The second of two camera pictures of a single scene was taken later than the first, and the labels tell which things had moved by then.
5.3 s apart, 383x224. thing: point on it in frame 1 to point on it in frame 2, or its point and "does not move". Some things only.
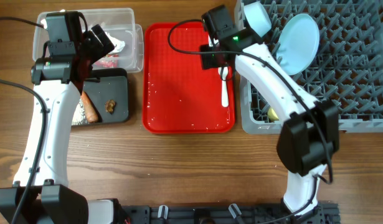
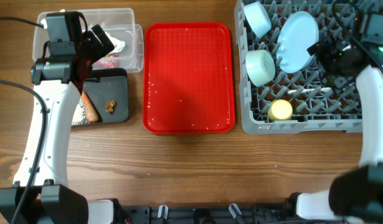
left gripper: x=98 y=51 does not move
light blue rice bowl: x=257 y=18 does not move
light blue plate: x=297 y=44 does not move
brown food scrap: x=109 y=106 does not move
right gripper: x=207 y=63 to x=324 y=55
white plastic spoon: x=223 y=71 to x=320 y=89
